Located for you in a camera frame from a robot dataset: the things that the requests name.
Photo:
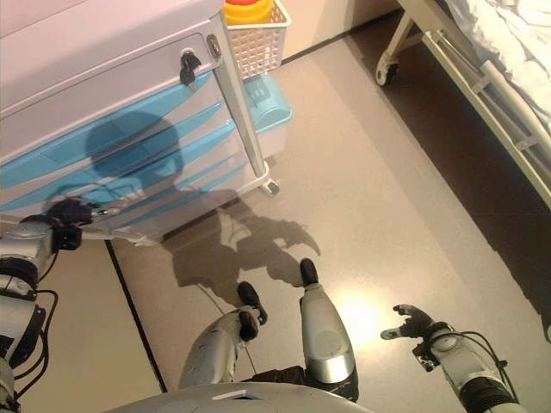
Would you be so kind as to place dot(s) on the white medical cart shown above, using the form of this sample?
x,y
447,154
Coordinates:
x,y
86,43

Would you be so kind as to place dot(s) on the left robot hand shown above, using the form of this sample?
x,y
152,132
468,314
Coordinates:
x,y
69,211

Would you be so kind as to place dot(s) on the blue faced cart drawer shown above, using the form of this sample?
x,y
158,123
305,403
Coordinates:
x,y
206,139
215,157
181,107
202,122
224,176

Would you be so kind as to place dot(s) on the cart caster wheel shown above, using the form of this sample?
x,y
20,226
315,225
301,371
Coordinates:
x,y
271,186

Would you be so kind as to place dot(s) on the silver right robot leg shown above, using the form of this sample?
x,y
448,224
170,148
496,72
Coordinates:
x,y
323,327

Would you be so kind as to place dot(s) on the yellow sharps container red lid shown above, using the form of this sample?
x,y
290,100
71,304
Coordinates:
x,y
247,10

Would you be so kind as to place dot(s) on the metal cart lock latch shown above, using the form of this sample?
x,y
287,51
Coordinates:
x,y
214,45

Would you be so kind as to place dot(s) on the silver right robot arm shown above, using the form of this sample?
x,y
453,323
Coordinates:
x,y
456,357

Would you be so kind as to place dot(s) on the white hospital bed frame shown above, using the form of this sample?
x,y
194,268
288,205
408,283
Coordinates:
x,y
473,73

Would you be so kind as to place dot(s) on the blue lidded waste bin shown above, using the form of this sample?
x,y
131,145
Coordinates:
x,y
267,112

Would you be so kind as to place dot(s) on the black cart key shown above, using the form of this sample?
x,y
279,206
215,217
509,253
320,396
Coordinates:
x,y
188,69

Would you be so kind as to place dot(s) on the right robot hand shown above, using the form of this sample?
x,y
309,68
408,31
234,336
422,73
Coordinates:
x,y
415,323

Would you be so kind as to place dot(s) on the white bed sheet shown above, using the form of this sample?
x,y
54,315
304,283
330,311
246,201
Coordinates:
x,y
516,34

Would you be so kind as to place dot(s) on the white plastic lattice basket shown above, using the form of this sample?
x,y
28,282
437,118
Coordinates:
x,y
258,47

